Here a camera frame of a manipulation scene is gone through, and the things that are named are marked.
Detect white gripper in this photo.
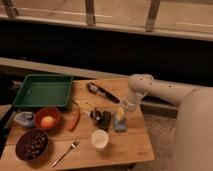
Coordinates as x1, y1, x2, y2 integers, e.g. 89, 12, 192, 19
115, 89, 144, 121

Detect blue sponge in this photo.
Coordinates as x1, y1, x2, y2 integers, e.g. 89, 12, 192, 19
113, 118, 127, 132

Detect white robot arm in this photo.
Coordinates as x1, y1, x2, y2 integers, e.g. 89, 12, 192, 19
115, 74, 213, 171

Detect dark metal cup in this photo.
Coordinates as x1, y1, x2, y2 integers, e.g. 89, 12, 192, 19
90, 110, 111, 131

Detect white paper cup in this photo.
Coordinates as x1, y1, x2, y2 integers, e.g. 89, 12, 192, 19
91, 129, 109, 151

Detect yellow whisk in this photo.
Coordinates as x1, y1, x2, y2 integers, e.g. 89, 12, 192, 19
75, 100, 95, 116

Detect silver fork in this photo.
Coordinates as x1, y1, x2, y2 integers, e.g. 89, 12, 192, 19
51, 140, 80, 167

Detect orange fruit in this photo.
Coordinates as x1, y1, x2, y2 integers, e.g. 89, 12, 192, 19
40, 116, 56, 129

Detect red bowl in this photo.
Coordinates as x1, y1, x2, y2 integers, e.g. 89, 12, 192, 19
34, 107, 61, 130

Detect green plastic tray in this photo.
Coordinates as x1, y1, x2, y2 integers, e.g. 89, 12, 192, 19
13, 74, 73, 108

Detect blue cloth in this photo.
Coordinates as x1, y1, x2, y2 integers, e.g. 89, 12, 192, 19
13, 112, 35, 128

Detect dark bowl with beans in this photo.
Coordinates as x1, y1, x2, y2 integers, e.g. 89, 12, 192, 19
15, 129, 49, 161

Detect black handled ice cream scoop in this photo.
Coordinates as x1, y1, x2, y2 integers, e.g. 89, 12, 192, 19
86, 82, 120, 103

